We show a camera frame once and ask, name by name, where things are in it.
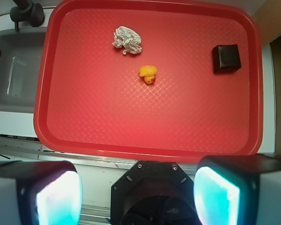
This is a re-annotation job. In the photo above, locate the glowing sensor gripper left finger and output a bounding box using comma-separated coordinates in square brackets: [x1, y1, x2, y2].
[0, 161, 82, 225]

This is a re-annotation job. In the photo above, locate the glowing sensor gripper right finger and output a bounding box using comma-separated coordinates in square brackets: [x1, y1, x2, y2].
[193, 154, 281, 225]

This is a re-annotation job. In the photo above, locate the grey toy sink basin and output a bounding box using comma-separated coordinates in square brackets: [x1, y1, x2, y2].
[0, 27, 46, 113]

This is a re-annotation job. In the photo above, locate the black square block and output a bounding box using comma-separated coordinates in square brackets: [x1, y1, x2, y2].
[212, 44, 242, 74]

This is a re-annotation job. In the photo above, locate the yellow rubber duck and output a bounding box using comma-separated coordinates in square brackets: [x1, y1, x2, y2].
[139, 65, 157, 84]

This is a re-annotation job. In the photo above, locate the red plastic tray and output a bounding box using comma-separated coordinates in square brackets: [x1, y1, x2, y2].
[34, 0, 263, 163]

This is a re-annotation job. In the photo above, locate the black toy faucet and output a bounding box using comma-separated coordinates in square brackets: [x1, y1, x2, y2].
[10, 0, 45, 32]

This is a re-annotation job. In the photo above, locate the crumpled white paper ball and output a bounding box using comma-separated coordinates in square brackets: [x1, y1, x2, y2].
[112, 26, 142, 55]

